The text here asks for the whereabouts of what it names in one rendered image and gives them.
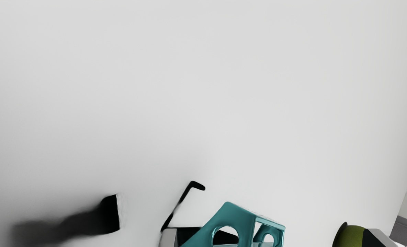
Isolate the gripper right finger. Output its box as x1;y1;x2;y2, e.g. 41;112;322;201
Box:
362;228;399;247

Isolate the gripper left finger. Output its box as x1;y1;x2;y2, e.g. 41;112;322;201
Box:
159;228;179;247

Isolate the teal faceted mug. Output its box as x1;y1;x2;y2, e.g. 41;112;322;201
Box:
181;201;286;247

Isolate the olive green round fruit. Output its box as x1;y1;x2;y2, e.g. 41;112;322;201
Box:
333;222;367;247

